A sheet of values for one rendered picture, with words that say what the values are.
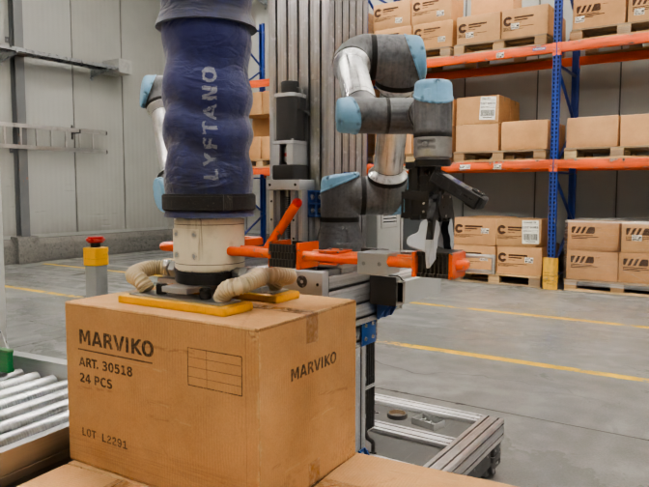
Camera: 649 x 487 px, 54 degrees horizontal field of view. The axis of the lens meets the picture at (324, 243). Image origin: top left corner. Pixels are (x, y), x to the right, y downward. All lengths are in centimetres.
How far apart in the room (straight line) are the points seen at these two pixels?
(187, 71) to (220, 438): 81
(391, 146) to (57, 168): 1090
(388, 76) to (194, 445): 101
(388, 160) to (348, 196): 16
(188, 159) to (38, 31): 1116
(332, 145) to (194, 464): 112
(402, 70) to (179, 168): 62
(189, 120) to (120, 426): 73
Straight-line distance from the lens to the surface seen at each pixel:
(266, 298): 157
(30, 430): 206
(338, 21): 222
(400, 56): 170
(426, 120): 126
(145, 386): 154
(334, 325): 153
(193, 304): 146
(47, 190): 1235
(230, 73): 154
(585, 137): 842
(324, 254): 137
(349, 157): 222
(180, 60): 155
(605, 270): 833
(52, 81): 1258
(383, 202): 189
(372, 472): 163
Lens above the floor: 121
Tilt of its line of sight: 5 degrees down
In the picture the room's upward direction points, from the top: straight up
